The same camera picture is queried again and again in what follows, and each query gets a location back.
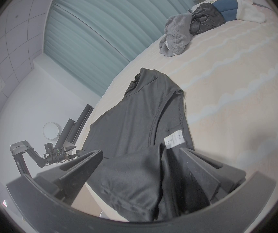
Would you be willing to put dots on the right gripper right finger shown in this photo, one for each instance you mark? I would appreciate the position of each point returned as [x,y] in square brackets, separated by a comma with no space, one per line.
[209,176]

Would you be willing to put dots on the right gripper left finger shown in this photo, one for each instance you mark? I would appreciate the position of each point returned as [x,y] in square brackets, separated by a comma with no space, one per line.
[80,171]

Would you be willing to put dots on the white garment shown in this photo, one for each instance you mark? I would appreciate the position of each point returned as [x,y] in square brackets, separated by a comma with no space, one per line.
[249,12]

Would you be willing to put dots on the round white ceiling lamp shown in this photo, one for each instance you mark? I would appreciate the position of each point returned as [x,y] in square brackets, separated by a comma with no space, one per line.
[50,130]

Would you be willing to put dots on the grey garment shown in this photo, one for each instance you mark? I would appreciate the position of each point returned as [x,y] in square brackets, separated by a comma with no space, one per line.
[175,35]

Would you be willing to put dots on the blue-green curtain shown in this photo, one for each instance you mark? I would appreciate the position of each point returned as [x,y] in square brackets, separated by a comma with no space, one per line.
[105,33]

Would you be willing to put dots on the white printed pillow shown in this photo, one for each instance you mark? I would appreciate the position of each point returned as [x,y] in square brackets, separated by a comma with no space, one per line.
[203,3]

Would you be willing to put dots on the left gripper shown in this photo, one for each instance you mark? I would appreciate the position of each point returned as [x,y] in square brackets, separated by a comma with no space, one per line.
[63,155]

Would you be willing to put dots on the bed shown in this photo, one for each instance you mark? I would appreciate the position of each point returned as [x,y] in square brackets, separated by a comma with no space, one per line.
[226,81]

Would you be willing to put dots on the black shiny garment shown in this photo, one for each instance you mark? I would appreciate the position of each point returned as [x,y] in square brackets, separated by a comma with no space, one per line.
[207,18]

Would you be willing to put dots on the blue garment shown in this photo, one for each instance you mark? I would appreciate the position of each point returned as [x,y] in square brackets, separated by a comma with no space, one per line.
[226,8]

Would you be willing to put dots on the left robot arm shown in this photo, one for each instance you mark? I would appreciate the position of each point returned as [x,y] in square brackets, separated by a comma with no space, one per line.
[20,147]

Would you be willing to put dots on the black T-shirt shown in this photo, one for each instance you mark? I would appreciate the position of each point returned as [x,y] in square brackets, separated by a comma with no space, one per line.
[134,120]

